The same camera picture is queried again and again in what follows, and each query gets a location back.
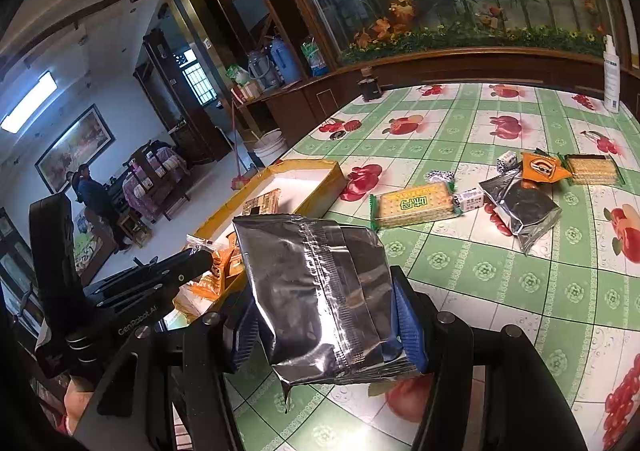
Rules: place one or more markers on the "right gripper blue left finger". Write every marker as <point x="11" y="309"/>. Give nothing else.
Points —
<point x="240" y="331"/>

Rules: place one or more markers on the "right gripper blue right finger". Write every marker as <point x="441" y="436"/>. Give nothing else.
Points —
<point x="411" y="330"/>

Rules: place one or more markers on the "large silver foil snack bag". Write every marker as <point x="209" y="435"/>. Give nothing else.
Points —
<point x="325" y="300"/>

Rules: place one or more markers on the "cracker pack green ends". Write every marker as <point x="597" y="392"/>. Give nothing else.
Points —
<point x="420" y="204"/>

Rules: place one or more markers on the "small white patterned box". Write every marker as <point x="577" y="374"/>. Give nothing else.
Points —
<point x="469" y="199"/>

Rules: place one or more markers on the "small foil candy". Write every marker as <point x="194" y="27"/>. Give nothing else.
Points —
<point x="434" y="176"/>

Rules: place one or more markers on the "orange triangular snack pack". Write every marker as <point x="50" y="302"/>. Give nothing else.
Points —
<point x="543" y="169"/>

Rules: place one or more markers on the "operator left hand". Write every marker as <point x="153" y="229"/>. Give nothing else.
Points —
<point x="75" y="402"/>

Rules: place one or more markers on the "person in dark jacket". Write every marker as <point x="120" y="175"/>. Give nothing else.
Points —
<point x="95" y="197"/>

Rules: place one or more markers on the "red broom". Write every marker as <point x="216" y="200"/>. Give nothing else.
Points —
<point x="243" y="173"/>

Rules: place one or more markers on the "yellow cardboard tray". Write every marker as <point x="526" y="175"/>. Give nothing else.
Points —
<point x="308" y="187"/>

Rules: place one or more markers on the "wooden sofa with cushions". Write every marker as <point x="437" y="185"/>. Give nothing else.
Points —
<point x="155" y="180"/>

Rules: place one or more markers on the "white plastic bucket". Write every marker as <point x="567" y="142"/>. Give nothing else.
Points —
<point x="270" y="147"/>

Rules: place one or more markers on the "framed landscape painting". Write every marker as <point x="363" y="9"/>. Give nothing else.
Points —
<point x="81" y="143"/>

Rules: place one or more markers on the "small dark bottle cap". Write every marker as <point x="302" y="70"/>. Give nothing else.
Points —
<point x="337" y="135"/>

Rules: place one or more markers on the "cracker pack at far right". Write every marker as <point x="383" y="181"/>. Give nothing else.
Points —
<point x="592" y="169"/>

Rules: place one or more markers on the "small dark jar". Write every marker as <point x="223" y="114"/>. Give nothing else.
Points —
<point x="368" y="85"/>

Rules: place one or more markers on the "ceiling fluorescent light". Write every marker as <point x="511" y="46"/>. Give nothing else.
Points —
<point x="32" y="100"/>

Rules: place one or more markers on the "green white bag on shelf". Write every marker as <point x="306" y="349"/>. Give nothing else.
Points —
<point x="237" y="74"/>

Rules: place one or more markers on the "blue thermos jug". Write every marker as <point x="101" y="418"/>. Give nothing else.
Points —
<point x="284" y="59"/>

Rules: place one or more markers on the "grey thermos jug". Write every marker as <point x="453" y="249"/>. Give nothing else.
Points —
<point x="262" y="70"/>

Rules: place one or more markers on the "blue green bag on shelf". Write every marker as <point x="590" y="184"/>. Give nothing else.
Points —
<point x="314" y="57"/>

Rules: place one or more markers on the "white spray bottle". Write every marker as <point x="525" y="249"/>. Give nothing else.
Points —
<point x="611" y="64"/>

